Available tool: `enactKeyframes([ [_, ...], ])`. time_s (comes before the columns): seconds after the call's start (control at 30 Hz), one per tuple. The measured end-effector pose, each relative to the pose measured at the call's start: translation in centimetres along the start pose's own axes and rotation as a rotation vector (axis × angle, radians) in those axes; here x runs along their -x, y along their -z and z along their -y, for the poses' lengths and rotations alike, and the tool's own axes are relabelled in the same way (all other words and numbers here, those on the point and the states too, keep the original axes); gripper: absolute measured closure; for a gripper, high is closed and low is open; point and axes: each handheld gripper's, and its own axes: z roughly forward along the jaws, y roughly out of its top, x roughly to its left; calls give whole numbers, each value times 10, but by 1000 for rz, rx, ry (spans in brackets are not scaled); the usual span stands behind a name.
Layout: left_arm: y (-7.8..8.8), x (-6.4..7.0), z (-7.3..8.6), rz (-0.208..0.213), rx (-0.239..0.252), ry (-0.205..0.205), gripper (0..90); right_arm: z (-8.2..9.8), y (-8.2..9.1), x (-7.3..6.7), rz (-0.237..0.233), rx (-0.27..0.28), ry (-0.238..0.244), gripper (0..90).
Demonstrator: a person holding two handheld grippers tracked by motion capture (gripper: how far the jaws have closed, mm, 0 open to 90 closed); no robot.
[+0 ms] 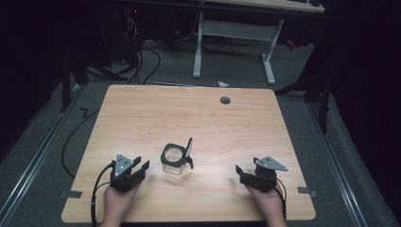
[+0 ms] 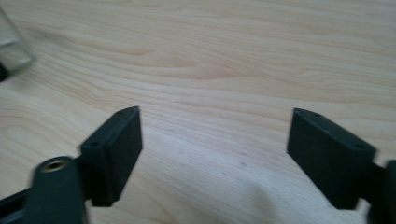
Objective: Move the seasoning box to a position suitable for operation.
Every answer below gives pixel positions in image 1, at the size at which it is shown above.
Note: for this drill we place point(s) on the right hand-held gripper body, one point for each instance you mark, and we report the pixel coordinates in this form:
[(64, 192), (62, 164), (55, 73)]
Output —
[(265, 175)]

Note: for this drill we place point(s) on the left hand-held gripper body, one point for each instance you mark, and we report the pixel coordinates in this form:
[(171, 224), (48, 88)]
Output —
[(121, 171)]

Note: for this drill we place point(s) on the clear container with black lid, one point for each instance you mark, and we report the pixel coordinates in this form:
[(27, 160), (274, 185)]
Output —
[(175, 157)]

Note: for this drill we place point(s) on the person's right hand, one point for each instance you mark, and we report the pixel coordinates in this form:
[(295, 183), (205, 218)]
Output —
[(268, 205)]

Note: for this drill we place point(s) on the person's left hand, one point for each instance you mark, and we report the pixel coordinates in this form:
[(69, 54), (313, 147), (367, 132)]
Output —
[(118, 203)]

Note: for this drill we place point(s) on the grey tape strip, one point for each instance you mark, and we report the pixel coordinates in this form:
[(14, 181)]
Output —
[(306, 190), (72, 194)]

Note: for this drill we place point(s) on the black table grommet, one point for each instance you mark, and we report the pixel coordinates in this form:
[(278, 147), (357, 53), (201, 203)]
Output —
[(225, 100)]

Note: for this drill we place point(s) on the crumpled white paper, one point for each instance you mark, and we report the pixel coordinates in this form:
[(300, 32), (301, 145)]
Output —
[(223, 84)]

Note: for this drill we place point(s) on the black metal stand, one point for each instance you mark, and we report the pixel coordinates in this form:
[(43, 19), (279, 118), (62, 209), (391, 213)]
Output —
[(71, 78), (318, 94)]

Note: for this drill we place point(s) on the white-legged desk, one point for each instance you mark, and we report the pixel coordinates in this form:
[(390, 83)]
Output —
[(239, 30)]

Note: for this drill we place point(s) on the metal floor rail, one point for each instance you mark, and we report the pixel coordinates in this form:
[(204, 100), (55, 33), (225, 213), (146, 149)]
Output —
[(34, 160), (339, 164)]

